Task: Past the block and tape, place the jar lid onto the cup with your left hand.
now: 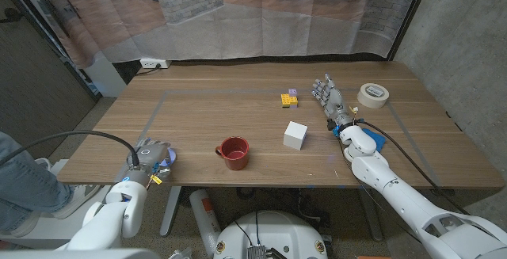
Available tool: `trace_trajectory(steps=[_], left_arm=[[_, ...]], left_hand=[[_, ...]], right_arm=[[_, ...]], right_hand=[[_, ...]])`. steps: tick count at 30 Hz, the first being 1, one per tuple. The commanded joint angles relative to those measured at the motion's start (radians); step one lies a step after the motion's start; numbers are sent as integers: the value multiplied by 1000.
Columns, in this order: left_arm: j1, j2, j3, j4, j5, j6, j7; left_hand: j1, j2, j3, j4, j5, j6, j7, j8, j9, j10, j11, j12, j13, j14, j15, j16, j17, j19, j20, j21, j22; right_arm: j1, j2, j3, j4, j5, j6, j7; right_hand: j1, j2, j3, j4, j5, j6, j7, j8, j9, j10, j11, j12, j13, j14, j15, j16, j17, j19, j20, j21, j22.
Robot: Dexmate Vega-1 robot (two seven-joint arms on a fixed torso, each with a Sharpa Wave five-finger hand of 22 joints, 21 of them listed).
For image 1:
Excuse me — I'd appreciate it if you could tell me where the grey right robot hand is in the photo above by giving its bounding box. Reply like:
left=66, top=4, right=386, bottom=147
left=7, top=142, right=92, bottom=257
left=311, top=73, right=356, bottom=129

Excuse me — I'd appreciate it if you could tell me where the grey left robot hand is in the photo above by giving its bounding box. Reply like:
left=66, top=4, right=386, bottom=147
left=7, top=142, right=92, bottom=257
left=116, top=137, right=175, bottom=185

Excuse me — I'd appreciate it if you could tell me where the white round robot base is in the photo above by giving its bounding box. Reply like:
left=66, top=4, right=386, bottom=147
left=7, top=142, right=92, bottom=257
left=213, top=210, right=329, bottom=259

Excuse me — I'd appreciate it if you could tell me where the beige masking tape roll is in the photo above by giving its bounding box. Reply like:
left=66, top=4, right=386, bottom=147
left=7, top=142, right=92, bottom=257
left=356, top=82, right=391, bottom=109

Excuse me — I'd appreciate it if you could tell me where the white cube block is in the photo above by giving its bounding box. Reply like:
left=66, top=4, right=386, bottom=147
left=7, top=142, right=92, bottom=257
left=282, top=120, right=309, bottom=151

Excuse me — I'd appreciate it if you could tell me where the yellow toy brick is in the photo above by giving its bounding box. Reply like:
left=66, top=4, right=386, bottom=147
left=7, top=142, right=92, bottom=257
left=280, top=93, right=299, bottom=109

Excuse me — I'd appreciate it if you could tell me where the blue flat object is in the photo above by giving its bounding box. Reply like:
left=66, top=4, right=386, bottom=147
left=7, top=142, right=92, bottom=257
left=362, top=128, right=387, bottom=153

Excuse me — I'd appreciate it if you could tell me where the grey table leg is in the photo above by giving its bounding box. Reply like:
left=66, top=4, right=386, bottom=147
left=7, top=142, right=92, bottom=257
left=358, top=189, right=384, bottom=242
left=159, top=186, right=182, bottom=238

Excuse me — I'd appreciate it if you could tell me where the white cylinder with orange label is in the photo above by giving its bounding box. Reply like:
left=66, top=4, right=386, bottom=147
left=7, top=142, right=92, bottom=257
left=189, top=189, right=223, bottom=258

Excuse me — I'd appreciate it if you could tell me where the white sneaker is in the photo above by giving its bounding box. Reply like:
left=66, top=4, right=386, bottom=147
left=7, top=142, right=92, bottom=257
left=49, top=183, right=101, bottom=219

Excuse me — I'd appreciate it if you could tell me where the red ceramic mug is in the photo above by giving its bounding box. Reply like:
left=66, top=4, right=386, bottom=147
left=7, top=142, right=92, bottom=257
left=215, top=135, right=250, bottom=172

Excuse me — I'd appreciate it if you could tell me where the white panel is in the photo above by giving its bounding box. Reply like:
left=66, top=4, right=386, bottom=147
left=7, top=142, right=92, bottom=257
left=85, top=51, right=128, bottom=98

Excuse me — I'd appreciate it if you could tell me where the white power strip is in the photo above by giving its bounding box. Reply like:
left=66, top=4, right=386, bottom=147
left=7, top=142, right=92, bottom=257
left=139, top=57, right=173, bottom=70

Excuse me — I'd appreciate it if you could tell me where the black backdrop stand pole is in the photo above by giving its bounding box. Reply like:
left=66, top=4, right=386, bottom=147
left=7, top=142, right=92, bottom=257
left=0, top=0, right=102, bottom=102
left=386, top=0, right=435, bottom=62

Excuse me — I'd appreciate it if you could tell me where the white robot torso edge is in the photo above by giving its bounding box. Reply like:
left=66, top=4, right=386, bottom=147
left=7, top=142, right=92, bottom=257
left=0, top=248, right=162, bottom=259

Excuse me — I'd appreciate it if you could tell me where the person's leg in jeans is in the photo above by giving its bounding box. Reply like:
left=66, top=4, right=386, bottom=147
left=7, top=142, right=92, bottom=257
left=0, top=131, right=74, bottom=232

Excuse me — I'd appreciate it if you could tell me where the printed room backdrop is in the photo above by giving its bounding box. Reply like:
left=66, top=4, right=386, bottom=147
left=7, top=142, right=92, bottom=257
left=7, top=0, right=427, bottom=69

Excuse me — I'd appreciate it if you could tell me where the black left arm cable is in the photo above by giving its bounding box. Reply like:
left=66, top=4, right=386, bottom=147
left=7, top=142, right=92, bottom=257
left=0, top=130, right=140, bottom=169

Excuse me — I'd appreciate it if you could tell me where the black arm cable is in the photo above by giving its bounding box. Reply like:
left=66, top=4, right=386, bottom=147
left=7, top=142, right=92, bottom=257
left=0, top=130, right=140, bottom=169
left=356, top=119, right=472, bottom=216

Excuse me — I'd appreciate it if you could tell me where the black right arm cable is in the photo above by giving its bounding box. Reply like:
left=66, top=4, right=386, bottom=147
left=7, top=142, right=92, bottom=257
left=356, top=119, right=472, bottom=216

